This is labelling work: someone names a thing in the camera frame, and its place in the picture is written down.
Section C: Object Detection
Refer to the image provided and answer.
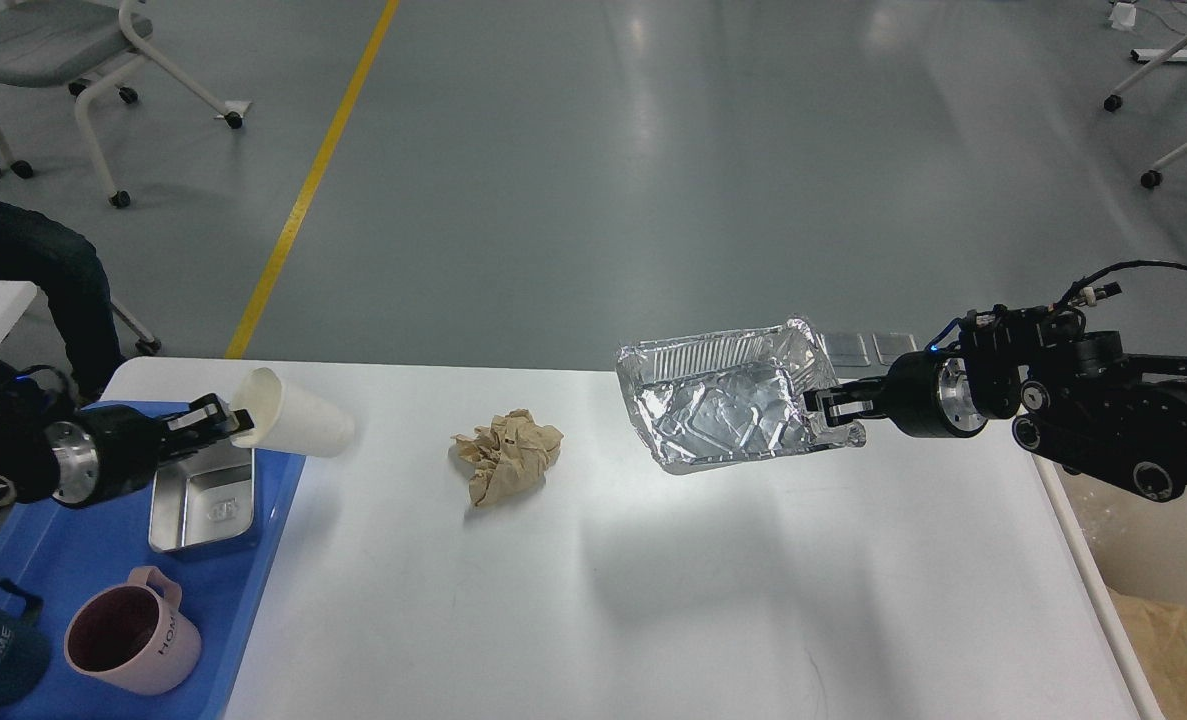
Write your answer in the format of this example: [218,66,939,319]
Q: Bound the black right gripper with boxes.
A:
[802,352,989,451]

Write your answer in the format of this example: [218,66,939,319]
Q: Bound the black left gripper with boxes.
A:
[45,393,254,509]

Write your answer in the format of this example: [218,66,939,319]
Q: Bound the stainless steel rectangular container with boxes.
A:
[148,442,260,555]

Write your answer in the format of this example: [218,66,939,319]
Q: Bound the white paper cup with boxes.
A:
[229,367,355,457]

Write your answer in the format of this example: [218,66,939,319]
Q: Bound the aluminium foil tray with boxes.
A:
[615,316,867,474]

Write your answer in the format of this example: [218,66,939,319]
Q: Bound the pink ribbed mug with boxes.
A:
[62,565,203,696]

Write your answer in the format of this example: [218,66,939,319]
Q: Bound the brown paper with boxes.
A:
[452,407,564,506]
[1107,590,1187,719]

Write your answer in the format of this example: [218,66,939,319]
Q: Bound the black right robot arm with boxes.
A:
[802,269,1187,503]

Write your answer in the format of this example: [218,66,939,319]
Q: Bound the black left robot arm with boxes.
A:
[0,365,254,525]

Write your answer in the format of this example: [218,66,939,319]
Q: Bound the floor outlet plate left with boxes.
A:
[821,332,872,368]

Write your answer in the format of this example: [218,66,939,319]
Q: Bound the floor outlet plate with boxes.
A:
[821,332,872,368]
[871,332,923,367]

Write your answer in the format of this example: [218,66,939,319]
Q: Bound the floor outlet plate right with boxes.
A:
[871,332,923,367]

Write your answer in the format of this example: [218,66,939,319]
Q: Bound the person in dark jeans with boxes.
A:
[0,200,126,401]

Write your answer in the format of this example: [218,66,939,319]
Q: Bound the beige plastic bin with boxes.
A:
[1035,459,1187,719]

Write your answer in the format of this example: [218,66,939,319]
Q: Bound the brown paper in bin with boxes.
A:
[1107,590,1187,719]

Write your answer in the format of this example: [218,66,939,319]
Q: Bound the grey office chair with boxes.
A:
[0,1,245,209]

